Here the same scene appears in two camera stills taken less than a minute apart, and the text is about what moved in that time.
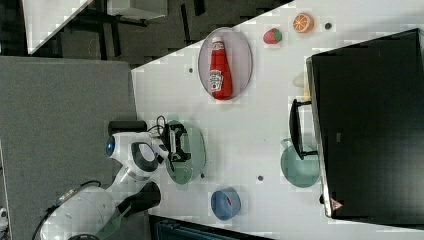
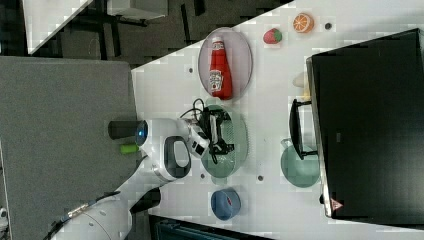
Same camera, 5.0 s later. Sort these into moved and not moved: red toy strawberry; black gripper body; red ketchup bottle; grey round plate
Moved: black gripper body
Not moved: grey round plate; red toy strawberry; red ketchup bottle
